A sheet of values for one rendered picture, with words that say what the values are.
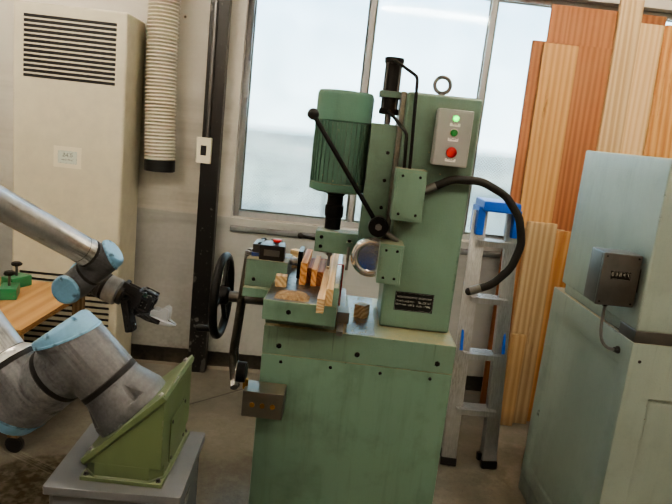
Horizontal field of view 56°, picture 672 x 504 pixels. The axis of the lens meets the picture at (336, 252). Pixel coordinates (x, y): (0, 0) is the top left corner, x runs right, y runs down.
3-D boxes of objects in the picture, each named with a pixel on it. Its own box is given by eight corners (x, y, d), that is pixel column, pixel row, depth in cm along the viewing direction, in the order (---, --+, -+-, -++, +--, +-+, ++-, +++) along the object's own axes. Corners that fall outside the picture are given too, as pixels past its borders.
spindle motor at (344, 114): (310, 185, 208) (320, 90, 202) (363, 191, 208) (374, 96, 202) (306, 191, 191) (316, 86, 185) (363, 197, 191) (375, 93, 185)
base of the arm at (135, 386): (148, 406, 141) (118, 373, 139) (88, 450, 145) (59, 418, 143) (175, 370, 159) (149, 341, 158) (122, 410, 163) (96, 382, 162)
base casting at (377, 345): (280, 310, 231) (282, 286, 230) (434, 328, 231) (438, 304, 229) (261, 353, 188) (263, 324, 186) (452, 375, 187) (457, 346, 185)
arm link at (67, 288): (68, 266, 189) (87, 257, 201) (41, 288, 190) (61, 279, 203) (89, 290, 190) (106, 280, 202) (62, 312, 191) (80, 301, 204)
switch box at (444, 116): (429, 163, 186) (436, 108, 183) (463, 166, 186) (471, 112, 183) (431, 164, 180) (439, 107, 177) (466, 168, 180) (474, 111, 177)
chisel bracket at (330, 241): (314, 251, 207) (317, 226, 206) (356, 256, 207) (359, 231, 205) (313, 256, 200) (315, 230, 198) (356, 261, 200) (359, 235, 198)
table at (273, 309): (261, 268, 237) (262, 253, 236) (340, 277, 237) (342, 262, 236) (228, 315, 178) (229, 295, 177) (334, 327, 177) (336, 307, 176)
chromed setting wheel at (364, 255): (348, 273, 193) (353, 234, 191) (388, 278, 193) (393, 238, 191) (348, 275, 190) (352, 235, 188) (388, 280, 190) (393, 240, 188)
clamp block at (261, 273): (251, 274, 214) (253, 249, 213) (290, 279, 214) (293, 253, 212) (243, 285, 200) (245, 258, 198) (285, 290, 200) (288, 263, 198)
